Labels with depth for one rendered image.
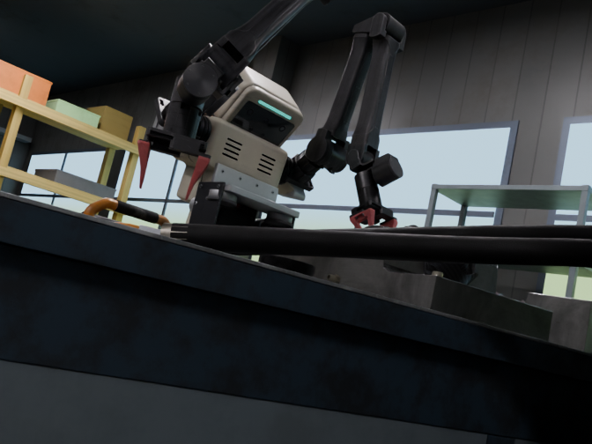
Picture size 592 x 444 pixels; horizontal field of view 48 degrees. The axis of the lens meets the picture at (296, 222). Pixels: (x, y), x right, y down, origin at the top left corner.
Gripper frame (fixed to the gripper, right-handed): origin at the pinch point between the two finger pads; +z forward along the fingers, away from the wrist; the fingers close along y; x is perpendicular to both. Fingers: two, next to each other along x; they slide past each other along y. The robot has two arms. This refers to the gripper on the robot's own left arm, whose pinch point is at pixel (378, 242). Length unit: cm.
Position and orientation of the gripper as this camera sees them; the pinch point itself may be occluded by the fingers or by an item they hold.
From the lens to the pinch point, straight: 166.6
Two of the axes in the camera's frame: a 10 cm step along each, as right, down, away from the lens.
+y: 6.7, 2.6, 6.9
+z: 1.3, 8.8, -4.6
